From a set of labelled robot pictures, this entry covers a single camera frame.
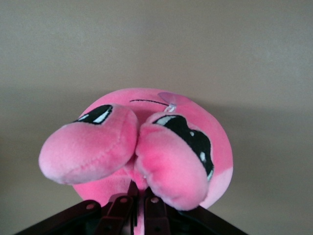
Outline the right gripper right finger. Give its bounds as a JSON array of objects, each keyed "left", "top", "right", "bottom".
[{"left": 143, "top": 188, "right": 172, "bottom": 235}]

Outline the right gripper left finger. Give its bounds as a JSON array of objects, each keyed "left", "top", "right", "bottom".
[{"left": 95, "top": 180, "right": 140, "bottom": 235}]

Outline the pink plush toy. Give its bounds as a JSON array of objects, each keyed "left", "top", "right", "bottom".
[{"left": 38, "top": 87, "right": 233, "bottom": 212}]

